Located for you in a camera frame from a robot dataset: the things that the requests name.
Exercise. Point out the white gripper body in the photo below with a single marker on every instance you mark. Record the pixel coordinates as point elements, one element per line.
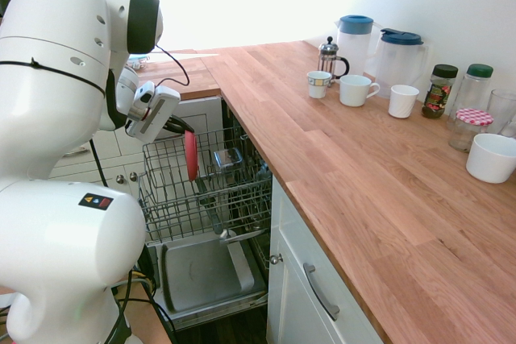
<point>155,112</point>

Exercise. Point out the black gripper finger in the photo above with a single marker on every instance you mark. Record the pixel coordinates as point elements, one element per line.
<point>181,122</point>
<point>173,128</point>

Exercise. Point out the coral red plate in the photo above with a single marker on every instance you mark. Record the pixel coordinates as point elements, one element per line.
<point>191,156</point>

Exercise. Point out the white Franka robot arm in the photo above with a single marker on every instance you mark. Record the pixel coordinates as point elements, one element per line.
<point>52,219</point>

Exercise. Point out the steel dishwasher door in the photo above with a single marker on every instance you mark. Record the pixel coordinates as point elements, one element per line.
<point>201,275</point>

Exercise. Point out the white base cabinet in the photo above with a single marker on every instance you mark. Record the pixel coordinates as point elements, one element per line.
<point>298,312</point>
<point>201,112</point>

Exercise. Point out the clear glass container in rack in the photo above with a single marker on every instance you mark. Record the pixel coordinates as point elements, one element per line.
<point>227,158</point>

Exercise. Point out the round metal cabinet knob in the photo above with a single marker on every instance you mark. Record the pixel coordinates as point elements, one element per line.
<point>275,258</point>
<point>120,179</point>
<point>133,176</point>

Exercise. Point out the small patterned paper cup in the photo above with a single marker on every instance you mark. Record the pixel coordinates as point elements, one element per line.
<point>318,86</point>

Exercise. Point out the glass and steel French press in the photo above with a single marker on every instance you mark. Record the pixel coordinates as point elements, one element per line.
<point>330,60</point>

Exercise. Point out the large white mug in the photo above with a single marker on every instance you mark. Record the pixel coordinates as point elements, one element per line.
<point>354,92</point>

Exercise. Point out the clear pitcher light blue lid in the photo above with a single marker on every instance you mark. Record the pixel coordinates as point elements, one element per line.
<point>354,46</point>

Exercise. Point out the white ribbed cup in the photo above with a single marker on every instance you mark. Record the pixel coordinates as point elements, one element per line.
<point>403,102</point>

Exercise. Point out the clear pitcher dark blue lid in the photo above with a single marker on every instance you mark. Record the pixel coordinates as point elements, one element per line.
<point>399,66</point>

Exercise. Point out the coffee jar with black lid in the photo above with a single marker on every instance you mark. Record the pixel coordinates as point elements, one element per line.
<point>439,94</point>

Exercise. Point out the glass jar red checkered lid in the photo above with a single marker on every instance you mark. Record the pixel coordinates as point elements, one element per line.
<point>469,130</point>

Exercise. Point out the clear bottle with green lid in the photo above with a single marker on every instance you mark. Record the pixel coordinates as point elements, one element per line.
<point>475,90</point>

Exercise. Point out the white ceramic bowl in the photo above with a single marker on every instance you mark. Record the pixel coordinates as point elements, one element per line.
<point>492,158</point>

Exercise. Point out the clear drinking glass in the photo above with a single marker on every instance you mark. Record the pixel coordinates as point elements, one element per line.
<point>504,110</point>

